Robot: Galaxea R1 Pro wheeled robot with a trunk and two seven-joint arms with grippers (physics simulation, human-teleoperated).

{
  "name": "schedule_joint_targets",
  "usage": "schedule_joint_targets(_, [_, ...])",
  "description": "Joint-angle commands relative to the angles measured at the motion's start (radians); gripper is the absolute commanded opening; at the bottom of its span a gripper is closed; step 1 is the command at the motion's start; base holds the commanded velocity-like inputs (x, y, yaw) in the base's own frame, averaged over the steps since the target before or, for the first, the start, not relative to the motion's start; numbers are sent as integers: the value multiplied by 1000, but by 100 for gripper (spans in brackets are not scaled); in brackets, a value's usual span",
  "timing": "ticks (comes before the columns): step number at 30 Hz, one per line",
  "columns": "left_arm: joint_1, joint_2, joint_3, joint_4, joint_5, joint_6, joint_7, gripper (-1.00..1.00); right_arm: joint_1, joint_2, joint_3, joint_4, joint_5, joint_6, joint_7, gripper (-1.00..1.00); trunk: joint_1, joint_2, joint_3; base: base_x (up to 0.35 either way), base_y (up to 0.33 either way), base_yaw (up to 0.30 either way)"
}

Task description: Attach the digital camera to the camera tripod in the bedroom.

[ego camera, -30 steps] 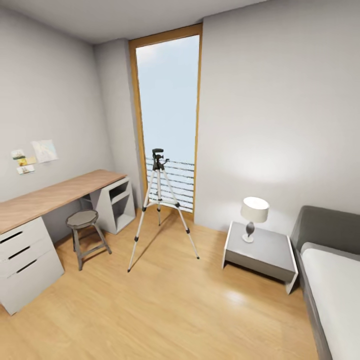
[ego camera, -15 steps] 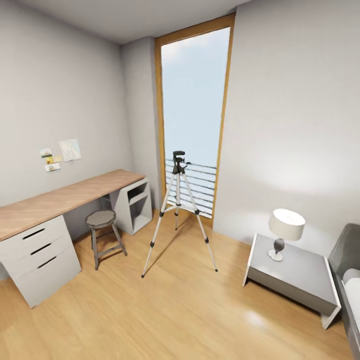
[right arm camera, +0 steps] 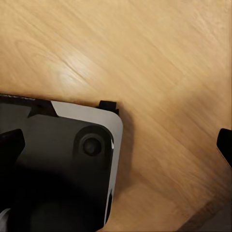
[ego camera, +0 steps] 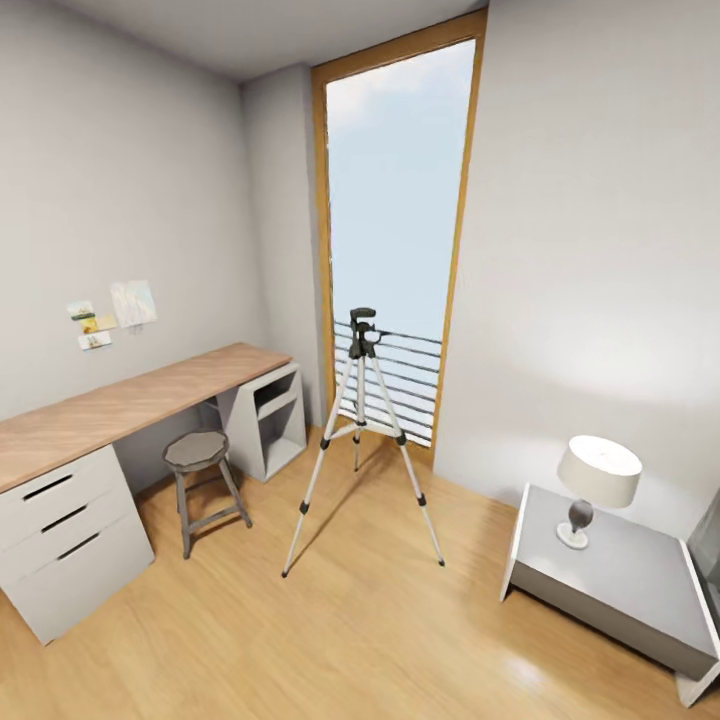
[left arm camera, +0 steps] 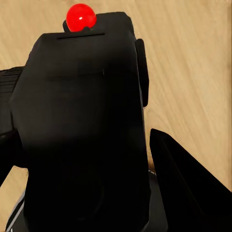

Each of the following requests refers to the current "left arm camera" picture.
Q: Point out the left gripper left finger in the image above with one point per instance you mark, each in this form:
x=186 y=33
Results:
x=10 y=149

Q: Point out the digital camera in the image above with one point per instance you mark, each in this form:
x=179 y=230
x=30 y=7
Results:
x=78 y=105

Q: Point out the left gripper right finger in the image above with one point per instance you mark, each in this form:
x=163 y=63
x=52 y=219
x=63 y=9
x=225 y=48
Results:
x=193 y=199

